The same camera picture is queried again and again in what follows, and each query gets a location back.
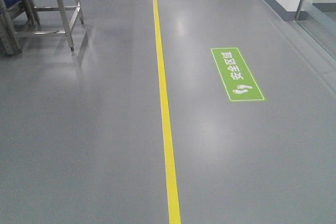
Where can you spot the green floor safety sign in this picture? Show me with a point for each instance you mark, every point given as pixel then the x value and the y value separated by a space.
pixel 239 82

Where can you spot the steel table leg frame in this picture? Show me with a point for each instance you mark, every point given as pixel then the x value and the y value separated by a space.
pixel 10 36

